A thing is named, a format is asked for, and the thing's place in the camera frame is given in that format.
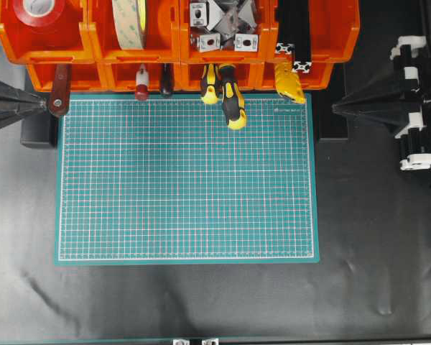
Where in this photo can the black aluminium extrusion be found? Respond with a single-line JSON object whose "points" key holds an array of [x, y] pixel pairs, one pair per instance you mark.
{"points": [[301, 37], [285, 15]]}

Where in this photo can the silver bracket bottom edge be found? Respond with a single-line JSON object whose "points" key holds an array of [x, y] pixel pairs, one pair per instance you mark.
{"points": [[212, 341]]}

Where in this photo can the white glue bottle red cap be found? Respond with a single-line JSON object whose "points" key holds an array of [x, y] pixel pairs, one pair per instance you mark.
{"points": [[142, 83]]}

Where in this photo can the brown wooden tool handle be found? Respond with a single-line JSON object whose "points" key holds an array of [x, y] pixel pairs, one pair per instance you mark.
{"points": [[59, 100]]}

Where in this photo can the orange lower bin far-right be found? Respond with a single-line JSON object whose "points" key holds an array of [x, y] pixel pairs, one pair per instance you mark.
{"points": [[317, 79]]}

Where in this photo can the silver corner bracket upper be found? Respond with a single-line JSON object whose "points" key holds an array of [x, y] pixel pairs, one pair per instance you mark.
{"points": [[205, 14]]}

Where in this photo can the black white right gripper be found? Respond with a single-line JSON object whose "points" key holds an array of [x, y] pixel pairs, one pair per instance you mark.
{"points": [[401, 101]]}

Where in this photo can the orange upper bin centre-left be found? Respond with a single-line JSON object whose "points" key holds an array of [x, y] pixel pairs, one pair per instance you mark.
{"points": [[162, 42]]}

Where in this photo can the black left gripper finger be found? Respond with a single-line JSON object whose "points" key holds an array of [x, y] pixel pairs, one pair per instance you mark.
{"points": [[16, 104]]}

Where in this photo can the orange upper bin far-left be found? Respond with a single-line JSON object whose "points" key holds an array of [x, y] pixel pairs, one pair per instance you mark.
{"points": [[65, 41]]}

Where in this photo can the orange bin centre-right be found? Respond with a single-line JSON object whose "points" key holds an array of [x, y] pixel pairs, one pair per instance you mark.
{"points": [[191, 74], [190, 55]]}

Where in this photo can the silver corner bracket lower-right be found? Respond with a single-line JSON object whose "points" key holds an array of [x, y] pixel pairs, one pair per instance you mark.
{"points": [[246, 42]]}

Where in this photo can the orange lower bin far-left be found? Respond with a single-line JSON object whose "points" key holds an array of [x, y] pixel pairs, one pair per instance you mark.
{"points": [[84, 78]]}

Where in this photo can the black aluminium extrusion left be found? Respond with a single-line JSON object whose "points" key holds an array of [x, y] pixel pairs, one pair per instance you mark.
{"points": [[285, 15]]}

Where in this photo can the black rack base left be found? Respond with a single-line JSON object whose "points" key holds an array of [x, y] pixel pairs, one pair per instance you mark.
{"points": [[39, 131]]}

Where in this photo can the silver corner bracket lower-left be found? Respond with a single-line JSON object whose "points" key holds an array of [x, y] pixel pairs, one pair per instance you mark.
{"points": [[206, 42]]}

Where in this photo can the yellow utility knife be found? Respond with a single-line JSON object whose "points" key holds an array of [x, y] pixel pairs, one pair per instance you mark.
{"points": [[287, 83]]}

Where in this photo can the orange lower bin centre-right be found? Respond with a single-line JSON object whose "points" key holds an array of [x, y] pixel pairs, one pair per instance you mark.
{"points": [[191, 74]]}

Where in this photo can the orange upper bin far-right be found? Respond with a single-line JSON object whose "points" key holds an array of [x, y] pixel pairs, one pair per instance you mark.
{"points": [[334, 30]]}

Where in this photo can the black aluminium extrusion right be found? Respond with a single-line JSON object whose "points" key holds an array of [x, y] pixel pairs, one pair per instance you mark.
{"points": [[301, 37]]}

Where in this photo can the orange upper bin centre-right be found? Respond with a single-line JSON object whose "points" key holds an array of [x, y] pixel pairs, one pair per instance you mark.
{"points": [[190, 55]]}

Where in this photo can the small yellow black screwdriver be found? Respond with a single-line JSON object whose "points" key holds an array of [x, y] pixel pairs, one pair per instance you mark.
{"points": [[210, 84]]}

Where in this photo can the orange bin centre-left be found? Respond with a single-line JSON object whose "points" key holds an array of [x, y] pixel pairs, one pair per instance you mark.
{"points": [[121, 77], [162, 42]]}

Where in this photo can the orange lower bin centre-left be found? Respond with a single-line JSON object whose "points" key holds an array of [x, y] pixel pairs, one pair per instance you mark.
{"points": [[121, 77]]}

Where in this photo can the orange bin far-left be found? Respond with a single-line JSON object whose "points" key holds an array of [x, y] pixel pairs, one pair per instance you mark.
{"points": [[84, 78], [65, 41]]}

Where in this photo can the large yellow black screwdriver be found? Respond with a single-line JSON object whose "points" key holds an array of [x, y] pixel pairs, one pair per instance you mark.
{"points": [[233, 103]]}

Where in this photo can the red vinyl tape roll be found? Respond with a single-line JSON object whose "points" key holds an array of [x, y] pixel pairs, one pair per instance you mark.
{"points": [[38, 13]]}

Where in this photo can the black rack base right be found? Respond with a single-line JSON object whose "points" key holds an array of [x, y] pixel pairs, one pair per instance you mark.
{"points": [[330, 127]]}

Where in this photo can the dark brown tool handle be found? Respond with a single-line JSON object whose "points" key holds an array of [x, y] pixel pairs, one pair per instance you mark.
{"points": [[166, 84]]}

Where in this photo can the orange bin far-right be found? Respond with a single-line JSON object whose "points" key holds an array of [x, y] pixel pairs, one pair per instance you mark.
{"points": [[317, 79], [334, 30]]}

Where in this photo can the black rack base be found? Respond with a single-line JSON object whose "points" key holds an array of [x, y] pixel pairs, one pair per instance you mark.
{"points": [[330, 127], [39, 131]]}

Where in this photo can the green grid cutting mat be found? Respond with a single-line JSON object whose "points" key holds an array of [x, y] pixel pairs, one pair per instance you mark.
{"points": [[165, 181]]}

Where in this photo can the beige double-sided tape roll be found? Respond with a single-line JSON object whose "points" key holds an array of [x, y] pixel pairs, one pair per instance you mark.
{"points": [[130, 20]]}

